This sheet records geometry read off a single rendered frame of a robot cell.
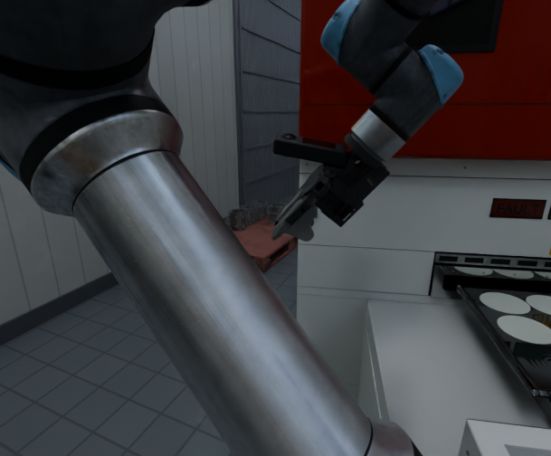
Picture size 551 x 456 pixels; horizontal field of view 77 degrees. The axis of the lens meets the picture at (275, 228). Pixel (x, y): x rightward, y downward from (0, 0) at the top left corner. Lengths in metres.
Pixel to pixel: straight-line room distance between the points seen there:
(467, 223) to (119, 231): 0.88
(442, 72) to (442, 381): 0.56
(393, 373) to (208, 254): 0.62
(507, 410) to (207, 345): 0.66
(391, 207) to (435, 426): 0.50
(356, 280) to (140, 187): 0.83
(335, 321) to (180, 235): 0.88
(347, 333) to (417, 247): 0.33
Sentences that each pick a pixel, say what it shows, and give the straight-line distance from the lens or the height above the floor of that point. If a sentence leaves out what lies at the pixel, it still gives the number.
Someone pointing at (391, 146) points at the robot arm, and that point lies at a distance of 0.53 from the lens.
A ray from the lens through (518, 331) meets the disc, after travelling 0.88.
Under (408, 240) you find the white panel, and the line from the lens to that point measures 0.98.
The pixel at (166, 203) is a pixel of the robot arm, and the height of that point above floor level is 1.26.
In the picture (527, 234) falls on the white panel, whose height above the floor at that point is 1.03.
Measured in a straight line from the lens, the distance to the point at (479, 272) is 1.05.
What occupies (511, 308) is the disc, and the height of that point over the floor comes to 0.90.
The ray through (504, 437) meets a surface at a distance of 0.54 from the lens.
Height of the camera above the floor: 1.32
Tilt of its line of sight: 18 degrees down
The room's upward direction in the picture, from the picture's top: straight up
